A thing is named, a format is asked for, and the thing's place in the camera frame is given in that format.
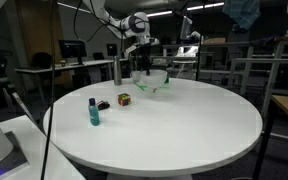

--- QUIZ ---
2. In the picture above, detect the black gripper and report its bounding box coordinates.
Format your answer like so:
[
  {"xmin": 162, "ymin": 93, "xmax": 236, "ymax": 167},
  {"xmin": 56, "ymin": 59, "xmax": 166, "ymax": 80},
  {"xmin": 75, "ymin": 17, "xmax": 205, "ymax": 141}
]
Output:
[{"xmin": 139, "ymin": 44, "xmax": 153, "ymax": 77}]

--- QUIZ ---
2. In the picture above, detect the white bowl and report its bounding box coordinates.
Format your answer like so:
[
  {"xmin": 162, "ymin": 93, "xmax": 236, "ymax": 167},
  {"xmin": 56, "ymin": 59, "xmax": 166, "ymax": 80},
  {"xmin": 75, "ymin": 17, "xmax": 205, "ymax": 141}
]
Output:
[{"xmin": 139, "ymin": 69, "xmax": 169, "ymax": 86}]

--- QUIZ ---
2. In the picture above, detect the multicoloured rubik's cube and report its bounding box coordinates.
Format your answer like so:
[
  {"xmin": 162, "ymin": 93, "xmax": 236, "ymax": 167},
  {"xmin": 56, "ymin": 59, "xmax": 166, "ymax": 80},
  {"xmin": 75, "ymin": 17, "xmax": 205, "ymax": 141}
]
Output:
[{"xmin": 117, "ymin": 92, "xmax": 132, "ymax": 107}]

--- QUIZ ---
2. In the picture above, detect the white mug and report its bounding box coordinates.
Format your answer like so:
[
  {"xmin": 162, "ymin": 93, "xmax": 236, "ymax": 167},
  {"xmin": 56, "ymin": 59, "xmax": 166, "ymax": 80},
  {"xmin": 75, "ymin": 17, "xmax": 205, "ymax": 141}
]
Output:
[{"xmin": 130, "ymin": 70, "xmax": 142, "ymax": 84}]

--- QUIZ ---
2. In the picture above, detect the long green stick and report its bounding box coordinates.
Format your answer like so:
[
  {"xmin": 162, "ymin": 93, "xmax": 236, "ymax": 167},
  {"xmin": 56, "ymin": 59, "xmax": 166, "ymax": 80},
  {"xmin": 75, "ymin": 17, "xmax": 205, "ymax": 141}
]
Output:
[{"xmin": 133, "ymin": 82, "xmax": 149, "ymax": 92}]

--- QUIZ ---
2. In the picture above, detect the stainless steel water bottle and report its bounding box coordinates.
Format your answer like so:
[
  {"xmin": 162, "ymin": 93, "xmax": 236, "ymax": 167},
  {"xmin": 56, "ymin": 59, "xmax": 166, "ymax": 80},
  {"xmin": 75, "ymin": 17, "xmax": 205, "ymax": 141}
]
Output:
[{"xmin": 113, "ymin": 55, "xmax": 123, "ymax": 86}]

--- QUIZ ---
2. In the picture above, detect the small black computer monitor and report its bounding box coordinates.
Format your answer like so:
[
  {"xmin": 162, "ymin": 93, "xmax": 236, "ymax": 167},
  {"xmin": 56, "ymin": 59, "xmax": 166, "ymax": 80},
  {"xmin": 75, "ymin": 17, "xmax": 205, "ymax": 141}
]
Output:
[{"xmin": 106, "ymin": 43, "xmax": 118, "ymax": 57}]

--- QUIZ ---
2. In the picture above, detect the black multitool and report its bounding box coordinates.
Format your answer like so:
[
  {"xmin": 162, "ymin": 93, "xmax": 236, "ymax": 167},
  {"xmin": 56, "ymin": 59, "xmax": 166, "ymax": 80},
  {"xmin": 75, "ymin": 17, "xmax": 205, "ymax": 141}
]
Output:
[{"xmin": 96, "ymin": 100, "xmax": 111, "ymax": 111}]

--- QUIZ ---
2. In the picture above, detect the ceiling light strip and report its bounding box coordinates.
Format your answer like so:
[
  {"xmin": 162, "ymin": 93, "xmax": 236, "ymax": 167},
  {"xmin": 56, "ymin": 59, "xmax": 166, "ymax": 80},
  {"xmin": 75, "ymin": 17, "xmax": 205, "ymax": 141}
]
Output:
[
  {"xmin": 146, "ymin": 9, "xmax": 173, "ymax": 18},
  {"xmin": 187, "ymin": 2, "xmax": 225, "ymax": 11}
]

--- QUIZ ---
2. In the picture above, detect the teal sanitizer bottle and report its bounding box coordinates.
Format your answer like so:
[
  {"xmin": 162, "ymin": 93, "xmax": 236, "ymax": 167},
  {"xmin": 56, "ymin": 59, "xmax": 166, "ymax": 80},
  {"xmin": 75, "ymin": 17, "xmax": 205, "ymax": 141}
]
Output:
[{"xmin": 88, "ymin": 97, "xmax": 101, "ymax": 127}]

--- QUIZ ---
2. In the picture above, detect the large black computer monitor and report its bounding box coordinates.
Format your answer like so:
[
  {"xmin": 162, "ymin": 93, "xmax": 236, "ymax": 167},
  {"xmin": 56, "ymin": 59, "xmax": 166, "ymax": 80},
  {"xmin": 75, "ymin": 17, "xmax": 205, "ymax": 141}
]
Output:
[{"xmin": 58, "ymin": 39, "xmax": 88, "ymax": 66}]

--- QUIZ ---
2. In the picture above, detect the long white office desk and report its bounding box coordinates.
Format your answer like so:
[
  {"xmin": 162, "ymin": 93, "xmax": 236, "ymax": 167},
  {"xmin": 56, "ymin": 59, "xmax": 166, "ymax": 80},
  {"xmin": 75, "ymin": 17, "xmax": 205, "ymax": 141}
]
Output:
[{"xmin": 14, "ymin": 59, "xmax": 116, "ymax": 98}]

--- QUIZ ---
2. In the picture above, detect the black office chair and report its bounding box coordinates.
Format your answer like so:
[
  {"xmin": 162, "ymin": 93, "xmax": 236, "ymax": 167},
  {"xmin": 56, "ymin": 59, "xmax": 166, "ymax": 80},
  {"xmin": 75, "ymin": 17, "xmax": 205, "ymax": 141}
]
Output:
[{"xmin": 30, "ymin": 52, "xmax": 54, "ymax": 70}]

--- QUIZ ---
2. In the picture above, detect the blue hanging cloth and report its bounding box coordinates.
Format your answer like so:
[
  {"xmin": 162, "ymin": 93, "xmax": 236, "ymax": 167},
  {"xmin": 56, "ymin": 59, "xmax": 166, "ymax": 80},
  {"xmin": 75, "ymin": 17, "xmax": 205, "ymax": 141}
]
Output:
[{"xmin": 222, "ymin": 0, "xmax": 261, "ymax": 31}]

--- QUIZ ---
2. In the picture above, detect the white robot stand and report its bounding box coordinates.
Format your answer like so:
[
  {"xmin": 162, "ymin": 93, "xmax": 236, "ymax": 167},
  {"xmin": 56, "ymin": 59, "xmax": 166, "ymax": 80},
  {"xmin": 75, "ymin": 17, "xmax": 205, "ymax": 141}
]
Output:
[{"xmin": 0, "ymin": 114, "xmax": 86, "ymax": 180}]

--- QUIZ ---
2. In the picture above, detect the grey robot mounting plate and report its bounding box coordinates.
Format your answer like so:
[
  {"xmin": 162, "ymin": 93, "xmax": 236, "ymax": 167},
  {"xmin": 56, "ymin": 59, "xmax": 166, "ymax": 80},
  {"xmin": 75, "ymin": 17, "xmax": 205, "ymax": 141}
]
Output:
[{"xmin": 0, "ymin": 130, "xmax": 29, "ymax": 178}]

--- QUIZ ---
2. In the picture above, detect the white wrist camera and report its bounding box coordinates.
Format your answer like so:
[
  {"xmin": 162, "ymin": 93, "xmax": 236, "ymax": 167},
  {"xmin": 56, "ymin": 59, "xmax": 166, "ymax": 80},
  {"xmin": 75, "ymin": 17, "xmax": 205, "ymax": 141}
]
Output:
[{"xmin": 123, "ymin": 37, "xmax": 161, "ymax": 57}]

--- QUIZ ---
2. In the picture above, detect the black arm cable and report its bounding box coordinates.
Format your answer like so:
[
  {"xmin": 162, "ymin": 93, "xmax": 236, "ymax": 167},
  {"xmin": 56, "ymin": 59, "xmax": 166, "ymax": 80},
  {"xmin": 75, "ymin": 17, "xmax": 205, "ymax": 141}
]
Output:
[{"xmin": 72, "ymin": 0, "xmax": 127, "ymax": 44}]

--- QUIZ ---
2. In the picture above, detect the black hanging cable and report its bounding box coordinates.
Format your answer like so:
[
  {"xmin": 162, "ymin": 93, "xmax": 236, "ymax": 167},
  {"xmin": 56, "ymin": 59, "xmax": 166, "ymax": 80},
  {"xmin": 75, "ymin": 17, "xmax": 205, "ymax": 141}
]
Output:
[{"xmin": 39, "ymin": 0, "xmax": 57, "ymax": 180}]

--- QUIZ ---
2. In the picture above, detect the grey metal frame table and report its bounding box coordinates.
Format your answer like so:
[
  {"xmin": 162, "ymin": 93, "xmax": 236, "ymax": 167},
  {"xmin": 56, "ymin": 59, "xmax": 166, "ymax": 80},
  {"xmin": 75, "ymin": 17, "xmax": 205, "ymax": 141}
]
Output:
[{"xmin": 228, "ymin": 34, "xmax": 288, "ymax": 118}]

